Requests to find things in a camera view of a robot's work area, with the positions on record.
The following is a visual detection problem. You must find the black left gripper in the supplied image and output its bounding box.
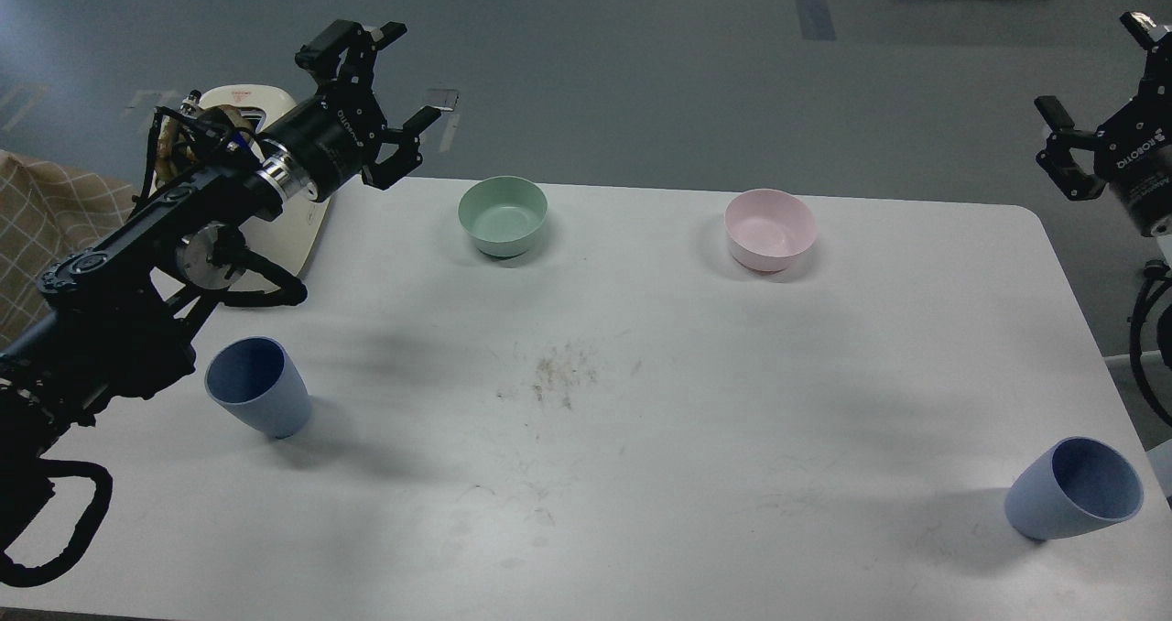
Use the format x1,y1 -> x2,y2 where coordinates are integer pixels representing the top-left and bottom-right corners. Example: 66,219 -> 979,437
260,20 -> 443,202

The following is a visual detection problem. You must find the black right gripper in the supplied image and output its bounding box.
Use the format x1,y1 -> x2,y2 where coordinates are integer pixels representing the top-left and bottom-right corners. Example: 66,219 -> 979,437
1035,12 -> 1171,237

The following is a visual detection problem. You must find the blue cup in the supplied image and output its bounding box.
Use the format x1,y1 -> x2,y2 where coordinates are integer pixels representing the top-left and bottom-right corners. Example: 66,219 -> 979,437
1004,436 -> 1145,541
204,336 -> 311,439

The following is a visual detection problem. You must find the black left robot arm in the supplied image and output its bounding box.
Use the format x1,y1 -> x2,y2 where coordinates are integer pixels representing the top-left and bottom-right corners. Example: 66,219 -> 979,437
1,20 -> 442,588

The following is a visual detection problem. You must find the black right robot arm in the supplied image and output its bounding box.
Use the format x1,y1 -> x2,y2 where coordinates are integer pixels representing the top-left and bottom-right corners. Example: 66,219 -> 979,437
1034,11 -> 1171,424

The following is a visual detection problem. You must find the toast slice right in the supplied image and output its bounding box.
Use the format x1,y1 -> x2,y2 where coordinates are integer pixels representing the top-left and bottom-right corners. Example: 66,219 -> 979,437
218,105 -> 261,155

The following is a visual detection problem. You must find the toast slice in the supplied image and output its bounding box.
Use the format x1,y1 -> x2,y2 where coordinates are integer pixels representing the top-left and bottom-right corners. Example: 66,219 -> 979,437
150,114 -> 195,191
218,105 -> 261,155

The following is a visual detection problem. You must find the cream toaster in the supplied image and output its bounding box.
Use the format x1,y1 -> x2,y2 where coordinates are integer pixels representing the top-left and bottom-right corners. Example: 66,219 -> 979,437
200,86 -> 331,278

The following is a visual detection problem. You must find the green bowl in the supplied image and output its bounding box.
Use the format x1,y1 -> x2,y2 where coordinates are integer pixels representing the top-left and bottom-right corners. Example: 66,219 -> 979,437
457,176 -> 548,258

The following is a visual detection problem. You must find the toast slice left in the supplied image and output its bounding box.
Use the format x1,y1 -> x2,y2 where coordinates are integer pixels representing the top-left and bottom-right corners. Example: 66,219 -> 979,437
150,114 -> 195,191

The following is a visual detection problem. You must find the beige checkered cloth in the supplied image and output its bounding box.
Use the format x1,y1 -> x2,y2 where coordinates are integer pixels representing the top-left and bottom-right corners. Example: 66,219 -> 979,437
1,152 -> 132,346

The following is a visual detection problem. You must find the pink bowl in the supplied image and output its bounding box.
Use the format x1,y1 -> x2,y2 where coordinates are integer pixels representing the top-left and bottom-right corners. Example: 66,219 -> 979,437
723,190 -> 818,274

